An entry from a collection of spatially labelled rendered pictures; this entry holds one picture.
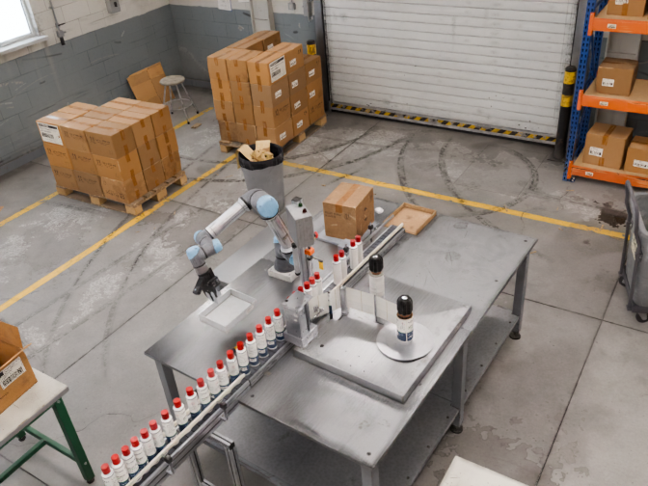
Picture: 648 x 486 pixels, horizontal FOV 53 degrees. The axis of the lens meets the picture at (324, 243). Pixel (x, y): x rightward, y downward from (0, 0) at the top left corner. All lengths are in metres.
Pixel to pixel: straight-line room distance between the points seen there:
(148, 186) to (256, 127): 1.44
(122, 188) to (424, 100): 3.66
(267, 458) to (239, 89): 4.60
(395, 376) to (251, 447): 1.08
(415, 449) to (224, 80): 4.94
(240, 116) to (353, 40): 1.72
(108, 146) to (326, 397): 4.04
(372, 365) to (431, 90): 5.05
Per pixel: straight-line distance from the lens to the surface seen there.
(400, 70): 8.03
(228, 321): 3.66
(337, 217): 4.30
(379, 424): 3.18
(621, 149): 6.83
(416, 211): 4.69
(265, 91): 7.22
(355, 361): 3.41
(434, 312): 3.69
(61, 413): 3.96
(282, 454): 3.90
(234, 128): 7.70
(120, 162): 6.65
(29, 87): 8.73
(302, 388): 3.37
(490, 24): 7.45
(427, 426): 3.98
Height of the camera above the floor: 3.24
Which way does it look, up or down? 33 degrees down
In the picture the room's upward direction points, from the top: 5 degrees counter-clockwise
